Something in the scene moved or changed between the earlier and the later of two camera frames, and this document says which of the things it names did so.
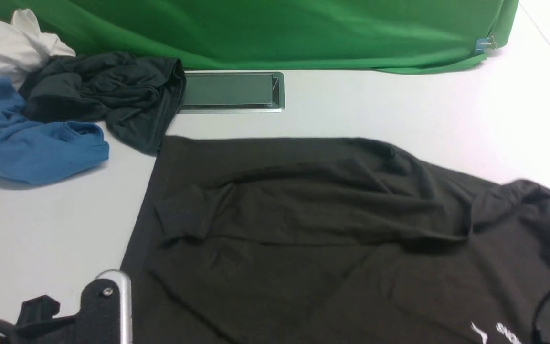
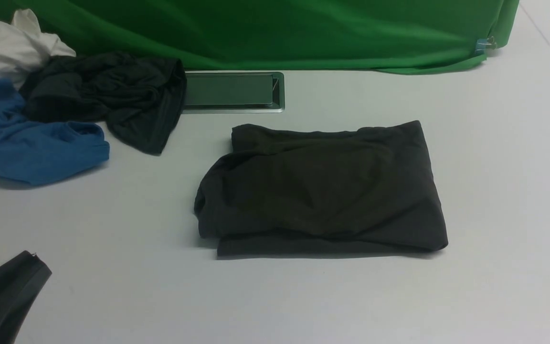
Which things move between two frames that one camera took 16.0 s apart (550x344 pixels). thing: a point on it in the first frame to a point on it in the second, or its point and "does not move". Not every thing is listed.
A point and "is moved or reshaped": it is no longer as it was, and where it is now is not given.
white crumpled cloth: (13, 49) does not move
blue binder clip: (481, 44) does not move
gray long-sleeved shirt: (290, 239) is moved or reshaped
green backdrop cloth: (399, 36) does not move
